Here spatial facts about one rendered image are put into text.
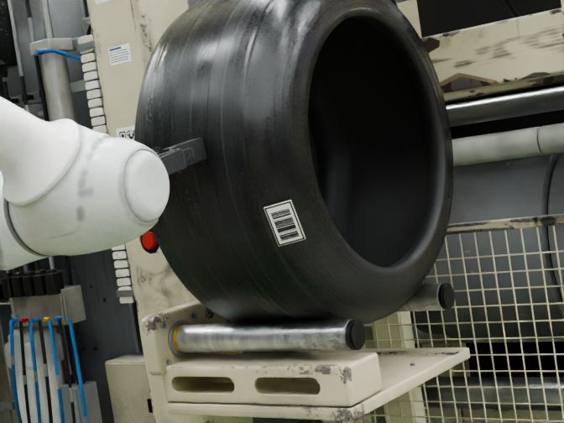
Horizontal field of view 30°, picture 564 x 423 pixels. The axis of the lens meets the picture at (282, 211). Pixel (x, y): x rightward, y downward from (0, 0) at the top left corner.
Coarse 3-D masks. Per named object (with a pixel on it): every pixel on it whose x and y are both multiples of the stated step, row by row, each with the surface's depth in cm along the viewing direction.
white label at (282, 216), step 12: (276, 204) 141; (288, 204) 141; (276, 216) 142; (288, 216) 142; (276, 228) 143; (288, 228) 142; (300, 228) 142; (276, 240) 143; (288, 240) 143; (300, 240) 143
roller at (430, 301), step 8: (424, 288) 174; (432, 288) 173; (440, 288) 172; (448, 288) 173; (416, 296) 174; (424, 296) 173; (432, 296) 172; (440, 296) 171; (448, 296) 173; (408, 304) 175; (416, 304) 174; (424, 304) 173; (432, 304) 173; (440, 304) 172; (448, 304) 172
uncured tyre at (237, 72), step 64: (256, 0) 150; (320, 0) 151; (384, 0) 166; (192, 64) 149; (256, 64) 143; (320, 64) 190; (384, 64) 184; (192, 128) 146; (256, 128) 141; (320, 128) 194; (384, 128) 190; (448, 128) 179; (192, 192) 147; (256, 192) 142; (320, 192) 146; (384, 192) 190; (448, 192) 177; (192, 256) 152; (256, 256) 146; (320, 256) 146; (384, 256) 183; (256, 320) 161
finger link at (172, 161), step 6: (180, 150) 136; (162, 156) 133; (168, 156) 133; (174, 156) 134; (168, 162) 133; (174, 162) 134; (180, 162) 136; (168, 168) 132; (174, 168) 134; (180, 168) 135; (168, 174) 132
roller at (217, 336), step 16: (320, 320) 154; (336, 320) 152; (352, 320) 150; (176, 336) 169; (192, 336) 167; (208, 336) 165; (224, 336) 163; (240, 336) 161; (256, 336) 159; (272, 336) 157; (288, 336) 155; (304, 336) 154; (320, 336) 152; (336, 336) 150; (352, 336) 149
